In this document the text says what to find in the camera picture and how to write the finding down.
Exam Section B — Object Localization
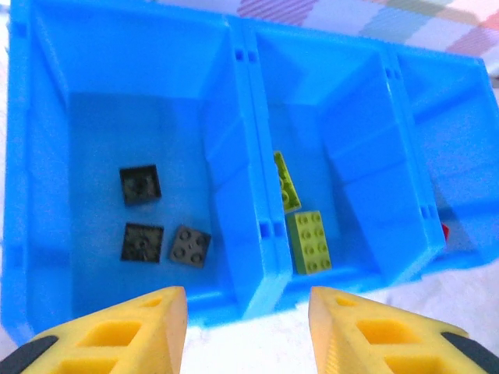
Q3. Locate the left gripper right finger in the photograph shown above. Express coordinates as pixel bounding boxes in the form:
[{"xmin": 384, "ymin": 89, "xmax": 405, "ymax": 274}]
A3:
[{"xmin": 307, "ymin": 286, "xmax": 499, "ymax": 374}]

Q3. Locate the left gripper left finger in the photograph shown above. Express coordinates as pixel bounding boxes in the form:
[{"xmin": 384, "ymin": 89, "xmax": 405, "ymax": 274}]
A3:
[{"xmin": 0, "ymin": 286, "xmax": 189, "ymax": 374}]

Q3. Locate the small black lego brick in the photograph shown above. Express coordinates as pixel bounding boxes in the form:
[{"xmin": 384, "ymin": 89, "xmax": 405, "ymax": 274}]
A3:
[
  {"xmin": 119, "ymin": 222, "xmax": 165, "ymax": 264},
  {"xmin": 119, "ymin": 164, "xmax": 163, "ymax": 207},
  {"xmin": 168, "ymin": 224, "xmax": 212, "ymax": 269}
]

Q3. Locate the lime green lego brick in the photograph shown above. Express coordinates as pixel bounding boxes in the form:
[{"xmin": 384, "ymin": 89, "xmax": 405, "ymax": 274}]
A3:
[
  {"xmin": 286, "ymin": 210, "xmax": 333, "ymax": 276},
  {"xmin": 272, "ymin": 150, "xmax": 303, "ymax": 213}
]

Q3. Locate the blue plastic bin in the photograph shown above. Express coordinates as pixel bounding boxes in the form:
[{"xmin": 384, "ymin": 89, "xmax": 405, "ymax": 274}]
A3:
[
  {"xmin": 0, "ymin": 0, "xmax": 292, "ymax": 344},
  {"xmin": 241, "ymin": 19, "xmax": 448, "ymax": 312},
  {"xmin": 385, "ymin": 46, "xmax": 499, "ymax": 281}
]

